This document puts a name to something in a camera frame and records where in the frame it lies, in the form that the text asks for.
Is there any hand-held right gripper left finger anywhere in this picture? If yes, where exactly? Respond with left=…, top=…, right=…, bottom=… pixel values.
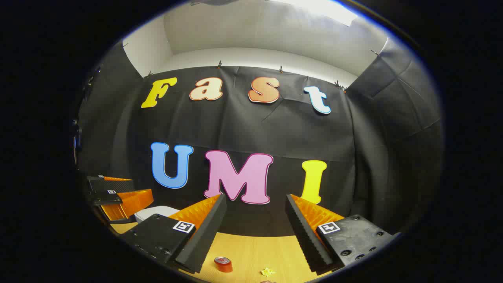
left=121, top=193, right=228, bottom=274

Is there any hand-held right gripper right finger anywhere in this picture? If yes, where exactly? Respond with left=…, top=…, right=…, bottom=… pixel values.
left=285, top=193, right=394, bottom=275

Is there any grey desktop garbage bin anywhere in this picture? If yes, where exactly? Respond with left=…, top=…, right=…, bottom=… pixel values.
left=134, top=206, right=180, bottom=224

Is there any red pop can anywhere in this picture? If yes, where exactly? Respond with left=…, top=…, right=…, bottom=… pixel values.
left=214, top=257, right=233, bottom=273

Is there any wooden desktop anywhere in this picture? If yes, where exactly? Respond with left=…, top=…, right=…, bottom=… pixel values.
left=110, top=222, right=342, bottom=283

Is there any black backdrop cloth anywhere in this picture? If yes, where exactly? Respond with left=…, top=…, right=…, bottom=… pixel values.
left=77, top=39, right=444, bottom=238

